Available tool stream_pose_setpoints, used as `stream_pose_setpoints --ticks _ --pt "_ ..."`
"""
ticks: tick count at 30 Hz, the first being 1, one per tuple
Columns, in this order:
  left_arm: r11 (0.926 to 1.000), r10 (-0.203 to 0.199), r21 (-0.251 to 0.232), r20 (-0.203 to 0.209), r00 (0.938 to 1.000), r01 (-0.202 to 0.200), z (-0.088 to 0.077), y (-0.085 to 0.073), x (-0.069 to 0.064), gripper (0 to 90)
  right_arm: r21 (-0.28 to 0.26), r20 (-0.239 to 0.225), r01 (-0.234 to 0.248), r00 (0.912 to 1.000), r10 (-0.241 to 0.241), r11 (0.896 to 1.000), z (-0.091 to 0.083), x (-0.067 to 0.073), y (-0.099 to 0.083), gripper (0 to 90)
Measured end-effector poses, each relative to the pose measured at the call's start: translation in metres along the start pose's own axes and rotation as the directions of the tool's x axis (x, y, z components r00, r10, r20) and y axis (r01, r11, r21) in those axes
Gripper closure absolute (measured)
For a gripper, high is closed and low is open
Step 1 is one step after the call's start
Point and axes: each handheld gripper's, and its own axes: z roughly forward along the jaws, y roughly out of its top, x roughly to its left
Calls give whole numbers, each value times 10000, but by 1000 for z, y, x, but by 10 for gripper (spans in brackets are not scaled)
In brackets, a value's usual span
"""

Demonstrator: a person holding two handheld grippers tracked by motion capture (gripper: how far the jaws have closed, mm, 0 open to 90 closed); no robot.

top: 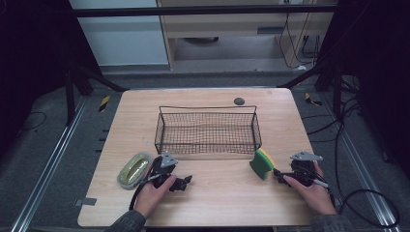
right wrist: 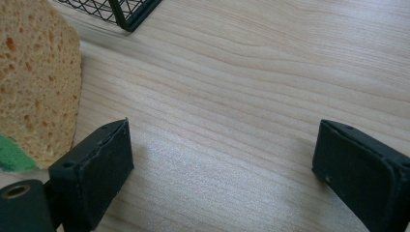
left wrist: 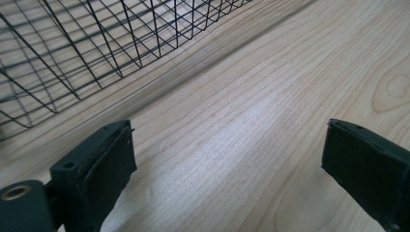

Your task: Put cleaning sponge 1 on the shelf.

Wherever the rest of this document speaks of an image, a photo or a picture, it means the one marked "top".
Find white cabinet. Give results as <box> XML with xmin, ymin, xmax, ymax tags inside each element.
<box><xmin>69</xmin><ymin>0</ymin><xmax>169</xmax><ymax>68</ymax></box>

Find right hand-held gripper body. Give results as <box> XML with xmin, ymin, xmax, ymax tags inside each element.
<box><xmin>288</xmin><ymin>150</ymin><xmax>325</xmax><ymax>189</ymax></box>

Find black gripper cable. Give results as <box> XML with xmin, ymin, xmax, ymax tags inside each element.
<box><xmin>313</xmin><ymin>178</ymin><xmax>401</xmax><ymax>229</ymax></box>
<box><xmin>128</xmin><ymin>156</ymin><xmax>162</xmax><ymax>212</ymax></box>

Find black floor cables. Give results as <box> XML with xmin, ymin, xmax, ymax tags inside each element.
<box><xmin>302</xmin><ymin>96</ymin><xmax>364</xmax><ymax>144</ymax></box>

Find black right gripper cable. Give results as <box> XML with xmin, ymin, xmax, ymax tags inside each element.
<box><xmin>313</xmin><ymin>178</ymin><xmax>401</xmax><ymax>229</ymax></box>

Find person's right hand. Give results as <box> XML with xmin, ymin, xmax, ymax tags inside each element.
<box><xmin>282</xmin><ymin>160</ymin><xmax>337</xmax><ymax>217</ymax></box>

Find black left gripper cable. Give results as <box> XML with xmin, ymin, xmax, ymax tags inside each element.
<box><xmin>128</xmin><ymin>156</ymin><xmax>162</xmax><ymax>212</ymax></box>

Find aluminium floor rail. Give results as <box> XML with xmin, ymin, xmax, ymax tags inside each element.
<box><xmin>9</xmin><ymin>96</ymin><xmax>90</xmax><ymax>232</ymax></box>
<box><xmin>318</xmin><ymin>92</ymin><xmax>404</xmax><ymax>232</ymax></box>

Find grey tape piece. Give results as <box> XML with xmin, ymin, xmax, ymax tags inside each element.
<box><xmin>73</xmin><ymin>197</ymin><xmax>98</xmax><ymax>207</ymax></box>

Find black wire mesh basket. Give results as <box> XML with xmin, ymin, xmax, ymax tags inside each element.
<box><xmin>154</xmin><ymin>104</ymin><xmax>263</xmax><ymax>157</ymax></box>

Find black metal stand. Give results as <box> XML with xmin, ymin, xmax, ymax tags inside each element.
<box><xmin>277</xmin><ymin>57</ymin><xmax>363</xmax><ymax>118</ymax></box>
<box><xmin>62</xmin><ymin>62</ymin><xmax>131</xmax><ymax>128</ymax></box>

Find person's left hand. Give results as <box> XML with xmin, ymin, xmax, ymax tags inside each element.
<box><xmin>133</xmin><ymin>173</ymin><xmax>178</xmax><ymax>220</ymax></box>

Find thin black floor cable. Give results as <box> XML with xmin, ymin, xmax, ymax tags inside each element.
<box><xmin>18</xmin><ymin>110</ymin><xmax>48</xmax><ymax>132</ymax></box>

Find yellow and black tape strip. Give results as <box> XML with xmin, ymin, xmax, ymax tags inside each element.
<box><xmin>98</xmin><ymin>95</ymin><xmax>111</xmax><ymax>113</ymax></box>
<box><xmin>304</xmin><ymin>92</ymin><xmax>324</xmax><ymax>107</ymax></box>

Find black curtain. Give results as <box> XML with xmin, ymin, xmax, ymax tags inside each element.
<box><xmin>317</xmin><ymin>0</ymin><xmax>410</xmax><ymax>182</ymax></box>
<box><xmin>0</xmin><ymin>0</ymin><xmax>102</xmax><ymax>158</ymax></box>

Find green-handled grey scrubbing sponge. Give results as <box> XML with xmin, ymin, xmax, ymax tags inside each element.
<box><xmin>116</xmin><ymin>152</ymin><xmax>155</xmax><ymax>190</ymax></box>

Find black hanging desk cables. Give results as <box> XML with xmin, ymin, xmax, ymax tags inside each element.
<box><xmin>278</xmin><ymin>12</ymin><xmax>321</xmax><ymax>71</ymax></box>

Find black horizontal frame bar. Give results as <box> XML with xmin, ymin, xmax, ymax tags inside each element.
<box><xmin>72</xmin><ymin>4</ymin><xmax>338</xmax><ymax>18</ymax></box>

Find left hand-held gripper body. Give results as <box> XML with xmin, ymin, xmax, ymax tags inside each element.
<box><xmin>146</xmin><ymin>150</ymin><xmax>179</xmax><ymax>189</ymax></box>

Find yellow and green sponge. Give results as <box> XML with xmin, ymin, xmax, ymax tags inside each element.
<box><xmin>249</xmin><ymin>148</ymin><xmax>278</xmax><ymax>181</ymax></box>

